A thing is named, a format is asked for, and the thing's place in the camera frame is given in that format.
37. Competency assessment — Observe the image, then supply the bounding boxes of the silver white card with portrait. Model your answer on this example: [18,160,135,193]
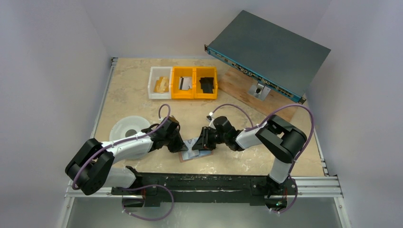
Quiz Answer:
[182,138,200,160]

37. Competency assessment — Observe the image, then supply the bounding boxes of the brown leather card holder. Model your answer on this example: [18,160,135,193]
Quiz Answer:
[179,138,213,162]

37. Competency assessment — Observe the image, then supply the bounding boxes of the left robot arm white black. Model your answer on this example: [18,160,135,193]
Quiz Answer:
[65,116,188,195]

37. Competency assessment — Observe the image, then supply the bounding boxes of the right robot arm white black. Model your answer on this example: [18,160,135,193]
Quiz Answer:
[192,115,307,193]

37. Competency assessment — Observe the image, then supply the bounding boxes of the black card in yellow bin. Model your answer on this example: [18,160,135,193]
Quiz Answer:
[199,77,214,94]

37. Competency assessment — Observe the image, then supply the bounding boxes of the gold cards in white bin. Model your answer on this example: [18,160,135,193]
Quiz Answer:
[154,76,170,94]

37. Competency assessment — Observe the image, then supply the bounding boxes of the silver card in yellow bin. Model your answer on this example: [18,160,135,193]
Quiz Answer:
[178,76,192,91]

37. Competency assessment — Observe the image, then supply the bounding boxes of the white tape roll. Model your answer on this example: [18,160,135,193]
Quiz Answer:
[109,116,153,161]

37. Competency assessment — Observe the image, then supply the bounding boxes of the plywood board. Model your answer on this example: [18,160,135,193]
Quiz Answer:
[217,67,293,124]

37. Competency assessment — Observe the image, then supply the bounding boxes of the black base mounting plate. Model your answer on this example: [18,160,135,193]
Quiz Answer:
[111,168,297,209]

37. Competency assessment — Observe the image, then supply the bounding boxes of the right yellow plastic bin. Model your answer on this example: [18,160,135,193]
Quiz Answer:
[193,66,218,100]

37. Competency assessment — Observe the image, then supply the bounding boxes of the yellow plastic bin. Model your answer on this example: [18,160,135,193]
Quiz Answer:
[193,66,218,100]
[171,66,195,100]

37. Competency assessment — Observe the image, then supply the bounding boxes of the middle yellow plastic bin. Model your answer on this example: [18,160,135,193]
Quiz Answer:
[171,66,195,100]

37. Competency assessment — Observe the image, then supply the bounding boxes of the white plastic bin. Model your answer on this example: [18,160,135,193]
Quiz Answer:
[148,66,173,100]

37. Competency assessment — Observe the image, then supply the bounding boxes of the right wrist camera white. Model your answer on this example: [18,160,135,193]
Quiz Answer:
[206,112,215,129]

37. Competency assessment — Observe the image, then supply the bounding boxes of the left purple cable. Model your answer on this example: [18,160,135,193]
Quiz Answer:
[71,104,172,190]

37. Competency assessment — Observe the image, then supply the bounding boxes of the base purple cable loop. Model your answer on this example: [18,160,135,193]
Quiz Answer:
[122,185,175,222]

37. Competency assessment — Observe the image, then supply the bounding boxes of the metal mounting bracket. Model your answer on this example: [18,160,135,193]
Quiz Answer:
[248,83,271,101]

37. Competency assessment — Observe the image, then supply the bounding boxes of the blue grey network switch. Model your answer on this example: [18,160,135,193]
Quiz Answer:
[204,10,331,105]

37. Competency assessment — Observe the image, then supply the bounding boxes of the aluminium frame rail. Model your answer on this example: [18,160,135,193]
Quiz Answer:
[294,176,343,198]

